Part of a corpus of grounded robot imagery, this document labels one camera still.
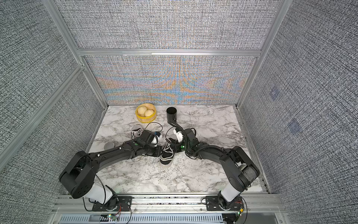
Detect yellow steamer basket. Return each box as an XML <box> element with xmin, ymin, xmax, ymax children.
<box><xmin>135</xmin><ymin>103</ymin><xmax>157</xmax><ymax>123</ymax></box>

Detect left beige bun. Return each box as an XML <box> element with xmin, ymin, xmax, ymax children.
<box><xmin>137</xmin><ymin>106</ymin><xmax>147</xmax><ymax>117</ymax></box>

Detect aluminium enclosure frame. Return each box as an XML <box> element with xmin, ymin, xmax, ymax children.
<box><xmin>1</xmin><ymin>1</ymin><xmax>282</xmax><ymax>202</ymax></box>

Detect right beige bun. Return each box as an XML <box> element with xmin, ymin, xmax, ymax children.
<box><xmin>144</xmin><ymin>109</ymin><xmax>154</xmax><ymax>117</ymax></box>

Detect aluminium front rail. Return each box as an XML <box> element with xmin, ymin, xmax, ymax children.
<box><xmin>51</xmin><ymin>193</ymin><xmax>286</xmax><ymax>216</ymax></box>

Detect black sneaker white laces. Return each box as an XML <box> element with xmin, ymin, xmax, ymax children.
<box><xmin>131</xmin><ymin>128</ymin><xmax>144</xmax><ymax>140</ymax></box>
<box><xmin>159</xmin><ymin>143</ymin><xmax>175</xmax><ymax>167</ymax></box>

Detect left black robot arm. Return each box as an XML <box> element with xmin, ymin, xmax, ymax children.
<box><xmin>59</xmin><ymin>130</ymin><xmax>162</xmax><ymax>207</ymax></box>

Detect black mug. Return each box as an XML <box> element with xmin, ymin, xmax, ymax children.
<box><xmin>166</xmin><ymin>107</ymin><xmax>177</xmax><ymax>123</ymax></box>

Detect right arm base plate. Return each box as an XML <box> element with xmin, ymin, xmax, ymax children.
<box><xmin>205</xmin><ymin>196</ymin><xmax>245</xmax><ymax>211</ymax></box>

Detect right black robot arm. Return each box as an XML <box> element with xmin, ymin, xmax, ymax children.
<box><xmin>167</xmin><ymin>128</ymin><xmax>260</xmax><ymax>207</ymax></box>

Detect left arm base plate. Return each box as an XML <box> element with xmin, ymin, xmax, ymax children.
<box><xmin>92</xmin><ymin>196</ymin><xmax>133</xmax><ymax>212</ymax></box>

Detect beige bun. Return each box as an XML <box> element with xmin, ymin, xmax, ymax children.
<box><xmin>137</xmin><ymin>106</ymin><xmax>147</xmax><ymax>117</ymax></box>
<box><xmin>144</xmin><ymin>109</ymin><xmax>154</xmax><ymax>117</ymax></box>

